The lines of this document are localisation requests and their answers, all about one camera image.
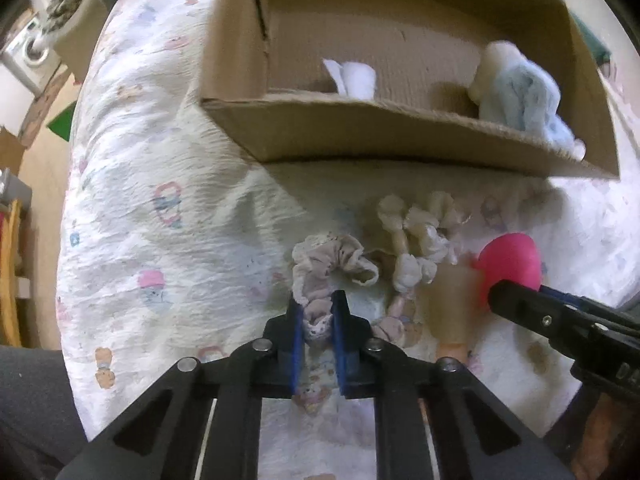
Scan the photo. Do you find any grey trash bin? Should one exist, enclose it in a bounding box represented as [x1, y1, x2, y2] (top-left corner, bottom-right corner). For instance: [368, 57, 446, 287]
[0, 168, 32, 211]

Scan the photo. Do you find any beige lace scrunchie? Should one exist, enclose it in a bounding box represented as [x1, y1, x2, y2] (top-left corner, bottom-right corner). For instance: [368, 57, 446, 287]
[290, 231, 407, 348]

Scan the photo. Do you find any person's right hand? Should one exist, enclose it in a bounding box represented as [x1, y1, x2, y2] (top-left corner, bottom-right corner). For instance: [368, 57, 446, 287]
[570, 393, 639, 480]

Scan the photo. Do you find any pink soft ball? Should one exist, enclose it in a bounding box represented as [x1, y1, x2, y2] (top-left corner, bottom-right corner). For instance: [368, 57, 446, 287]
[473, 233, 542, 309]

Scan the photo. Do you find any blue plush toy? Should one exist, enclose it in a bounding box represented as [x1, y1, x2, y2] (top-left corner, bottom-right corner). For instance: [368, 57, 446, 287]
[468, 41, 586, 160]

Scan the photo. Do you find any white patterned quilt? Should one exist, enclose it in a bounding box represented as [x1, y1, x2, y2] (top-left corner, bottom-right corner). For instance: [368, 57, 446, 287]
[58, 0, 639, 479]

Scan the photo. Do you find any brown floor mat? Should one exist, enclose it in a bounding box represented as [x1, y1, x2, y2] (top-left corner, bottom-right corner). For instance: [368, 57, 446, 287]
[18, 67, 70, 148]

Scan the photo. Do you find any cream knotted scrunchie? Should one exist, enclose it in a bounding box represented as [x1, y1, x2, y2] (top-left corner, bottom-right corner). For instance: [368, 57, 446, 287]
[376, 191, 471, 296]

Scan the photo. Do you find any beige rubbery funnel piece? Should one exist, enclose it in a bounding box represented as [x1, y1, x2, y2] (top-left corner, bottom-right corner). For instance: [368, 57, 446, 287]
[424, 263, 482, 364]

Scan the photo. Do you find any brown cardboard box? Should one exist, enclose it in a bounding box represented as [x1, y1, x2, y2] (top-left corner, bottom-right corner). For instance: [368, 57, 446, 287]
[201, 0, 620, 179]

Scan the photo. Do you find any white cloth bundle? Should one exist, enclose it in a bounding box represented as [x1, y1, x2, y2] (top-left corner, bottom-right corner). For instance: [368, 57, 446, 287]
[323, 58, 376, 101]

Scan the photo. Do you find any green plastic dustpan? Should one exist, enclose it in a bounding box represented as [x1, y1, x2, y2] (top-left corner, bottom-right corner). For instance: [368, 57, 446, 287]
[47, 101, 77, 142]

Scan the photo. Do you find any white washing machine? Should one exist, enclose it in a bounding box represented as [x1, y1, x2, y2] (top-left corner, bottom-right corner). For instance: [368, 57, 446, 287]
[1, 16, 61, 98]

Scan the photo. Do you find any yellow wooden rack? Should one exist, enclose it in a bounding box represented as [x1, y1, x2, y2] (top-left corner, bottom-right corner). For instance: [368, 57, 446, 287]
[0, 200, 23, 348]

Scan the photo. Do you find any teal bed headboard cushion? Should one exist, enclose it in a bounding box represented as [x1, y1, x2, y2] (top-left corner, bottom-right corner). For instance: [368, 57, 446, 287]
[572, 14, 612, 66]

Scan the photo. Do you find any person's grey trouser leg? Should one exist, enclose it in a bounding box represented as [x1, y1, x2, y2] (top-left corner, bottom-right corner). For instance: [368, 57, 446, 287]
[1, 346, 87, 479]

